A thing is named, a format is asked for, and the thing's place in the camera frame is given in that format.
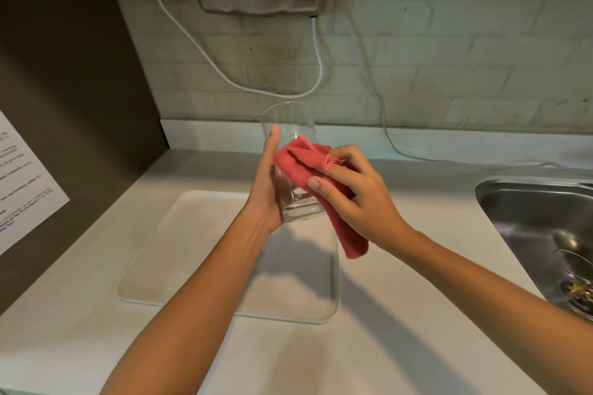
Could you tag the person's left forearm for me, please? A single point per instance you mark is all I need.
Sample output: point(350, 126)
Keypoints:
point(194, 311)

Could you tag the clear drinking glass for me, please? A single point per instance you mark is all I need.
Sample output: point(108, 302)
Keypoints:
point(292, 163)

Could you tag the person's left thumb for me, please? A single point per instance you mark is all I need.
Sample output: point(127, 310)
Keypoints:
point(272, 144)

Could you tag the white printed paper notice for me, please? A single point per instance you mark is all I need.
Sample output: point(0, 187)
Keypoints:
point(23, 181)

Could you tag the person's right thumb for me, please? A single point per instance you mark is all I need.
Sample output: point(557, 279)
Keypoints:
point(326, 193)

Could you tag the person's left hand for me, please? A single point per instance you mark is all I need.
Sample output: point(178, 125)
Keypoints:
point(262, 195)

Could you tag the stainless steel sink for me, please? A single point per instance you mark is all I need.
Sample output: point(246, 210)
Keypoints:
point(542, 232)

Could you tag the person's right hand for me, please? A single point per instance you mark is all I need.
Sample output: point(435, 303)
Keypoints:
point(366, 205)

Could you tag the person's right forearm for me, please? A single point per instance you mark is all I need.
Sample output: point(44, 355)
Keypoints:
point(495, 311)

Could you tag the sink drain strainer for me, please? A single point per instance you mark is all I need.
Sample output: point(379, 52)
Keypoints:
point(577, 290)

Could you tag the red microfiber cloth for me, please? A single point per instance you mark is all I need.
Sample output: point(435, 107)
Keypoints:
point(319, 177)

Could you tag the white rectangular tray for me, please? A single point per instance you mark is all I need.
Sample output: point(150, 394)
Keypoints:
point(194, 251)

